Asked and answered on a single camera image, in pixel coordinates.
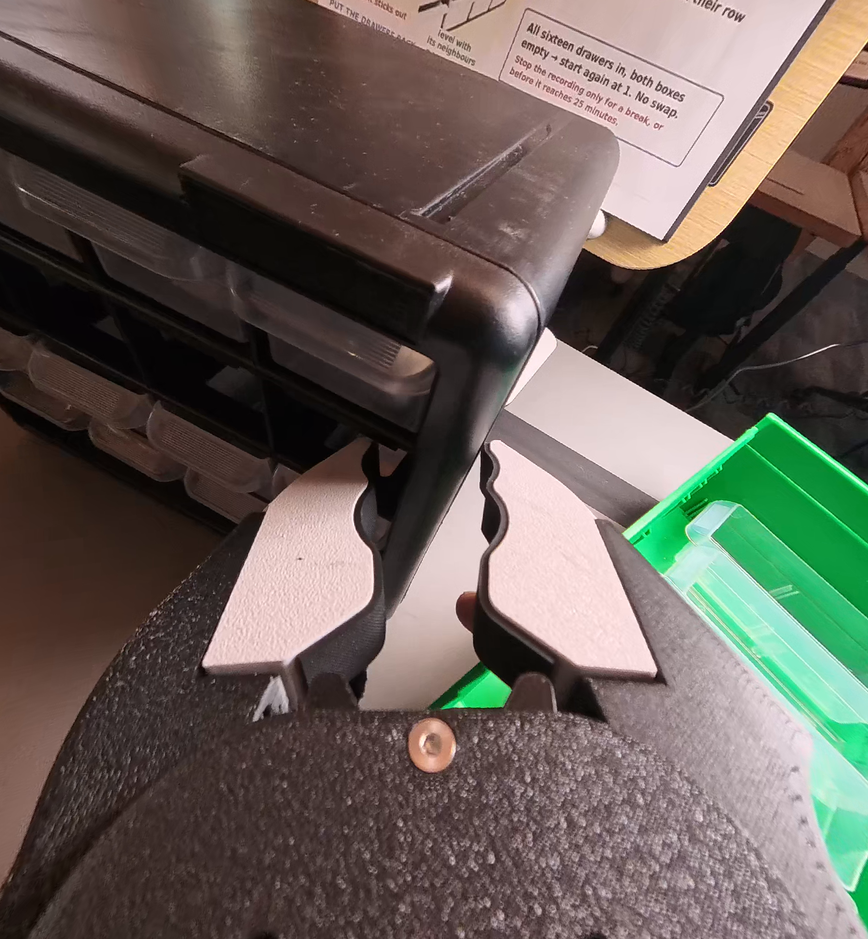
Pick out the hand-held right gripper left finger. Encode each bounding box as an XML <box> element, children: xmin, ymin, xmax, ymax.
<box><xmin>201</xmin><ymin>439</ymin><xmax>388</xmax><ymax>707</ymax></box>

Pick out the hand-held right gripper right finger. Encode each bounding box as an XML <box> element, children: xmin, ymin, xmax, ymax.
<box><xmin>471</xmin><ymin>440</ymin><xmax>660</xmax><ymax>707</ymax></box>

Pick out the clear plastic drawer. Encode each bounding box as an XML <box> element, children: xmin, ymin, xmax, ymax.
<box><xmin>663</xmin><ymin>546</ymin><xmax>868</xmax><ymax>885</ymax></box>
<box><xmin>682</xmin><ymin>500</ymin><xmax>868</xmax><ymax>735</ymax></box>

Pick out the green plastic bin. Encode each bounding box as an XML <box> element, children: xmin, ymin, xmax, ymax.
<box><xmin>430</xmin><ymin>413</ymin><xmax>868</xmax><ymax>939</ymax></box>

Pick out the black drawer cabinet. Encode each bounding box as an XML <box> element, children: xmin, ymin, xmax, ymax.
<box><xmin>0</xmin><ymin>0</ymin><xmax>620</xmax><ymax>603</ymax></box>

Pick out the grey tape strip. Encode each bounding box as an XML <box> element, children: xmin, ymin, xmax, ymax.
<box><xmin>499</xmin><ymin>409</ymin><xmax>671</xmax><ymax>531</ymax></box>

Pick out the set of clear cabinet drawers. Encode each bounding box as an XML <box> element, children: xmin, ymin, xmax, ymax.
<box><xmin>0</xmin><ymin>139</ymin><xmax>436</xmax><ymax>529</ymax></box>

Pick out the printed instruction poster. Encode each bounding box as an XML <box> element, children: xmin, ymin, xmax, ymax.
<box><xmin>309</xmin><ymin>0</ymin><xmax>835</xmax><ymax>240</ymax></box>

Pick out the wooden shelf frame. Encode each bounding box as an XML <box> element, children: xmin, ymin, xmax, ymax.
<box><xmin>753</xmin><ymin>69</ymin><xmax>868</xmax><ymax>254</ymax></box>

